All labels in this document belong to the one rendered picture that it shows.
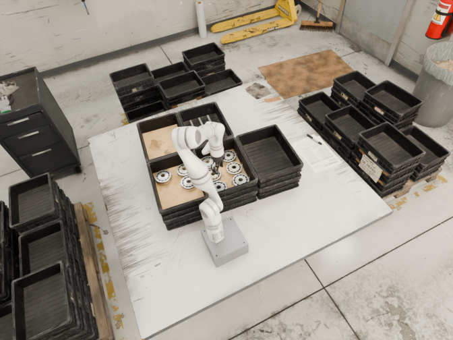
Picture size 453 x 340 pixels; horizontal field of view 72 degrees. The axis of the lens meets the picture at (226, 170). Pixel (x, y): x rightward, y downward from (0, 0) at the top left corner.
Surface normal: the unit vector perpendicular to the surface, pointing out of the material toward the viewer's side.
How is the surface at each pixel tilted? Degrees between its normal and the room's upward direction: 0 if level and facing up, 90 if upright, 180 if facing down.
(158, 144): 0
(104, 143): 0
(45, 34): 90
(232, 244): 0
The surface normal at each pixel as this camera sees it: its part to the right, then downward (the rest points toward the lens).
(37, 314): -0.06, -0.63
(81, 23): 0.43, 0.68
